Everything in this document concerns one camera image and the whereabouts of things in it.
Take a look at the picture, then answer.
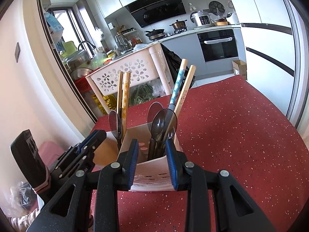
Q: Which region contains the yellow dotted chopstick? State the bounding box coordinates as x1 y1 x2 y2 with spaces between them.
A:
121 72 131 139

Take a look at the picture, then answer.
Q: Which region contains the dark translucent plastic spoon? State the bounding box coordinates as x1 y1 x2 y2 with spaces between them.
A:
147 108 177 161

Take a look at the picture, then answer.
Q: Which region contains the engraved wooden chopstick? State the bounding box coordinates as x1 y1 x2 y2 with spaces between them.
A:
161 65 196 141

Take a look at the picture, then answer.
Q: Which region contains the beige sleeve left forearm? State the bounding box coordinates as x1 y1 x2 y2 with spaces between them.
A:
7 208 40 232

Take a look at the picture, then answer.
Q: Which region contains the pink plastic stool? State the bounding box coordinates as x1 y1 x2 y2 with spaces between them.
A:
38 141 65 166

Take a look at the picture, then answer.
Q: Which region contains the red plastic basket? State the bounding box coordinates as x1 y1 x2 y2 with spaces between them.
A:
74 77 92 93

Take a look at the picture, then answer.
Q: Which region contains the plain wooden chopstick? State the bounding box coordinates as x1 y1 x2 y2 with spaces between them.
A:
117 71 124 116

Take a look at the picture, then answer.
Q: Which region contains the pink flower-cutout storage cart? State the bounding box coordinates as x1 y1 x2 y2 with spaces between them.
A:
85 42 173 113

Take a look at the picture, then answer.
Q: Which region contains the blue patterned chopstick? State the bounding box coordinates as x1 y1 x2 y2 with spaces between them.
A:
168 59 188 111

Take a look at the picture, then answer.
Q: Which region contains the black wok on stove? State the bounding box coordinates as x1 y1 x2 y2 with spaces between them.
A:
144 29 165 40

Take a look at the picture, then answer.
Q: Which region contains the cardboard box on floor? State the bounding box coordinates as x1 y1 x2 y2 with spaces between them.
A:
232 60 247 80

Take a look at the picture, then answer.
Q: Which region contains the brass pot with lid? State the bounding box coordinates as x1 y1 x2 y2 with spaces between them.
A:
170 20 187 30

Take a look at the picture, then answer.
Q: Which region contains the black range hood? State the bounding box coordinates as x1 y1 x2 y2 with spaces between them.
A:
125 0 186 28

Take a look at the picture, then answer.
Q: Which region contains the black built-in oven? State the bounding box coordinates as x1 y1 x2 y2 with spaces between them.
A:
197 29 238 62

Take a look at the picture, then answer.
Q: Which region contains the silver electric pressure cooker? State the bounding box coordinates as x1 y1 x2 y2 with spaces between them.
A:
190 9 213 28

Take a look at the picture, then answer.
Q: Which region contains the white double-door refrigerator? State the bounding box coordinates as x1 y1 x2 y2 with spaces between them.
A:
232 0 295 115

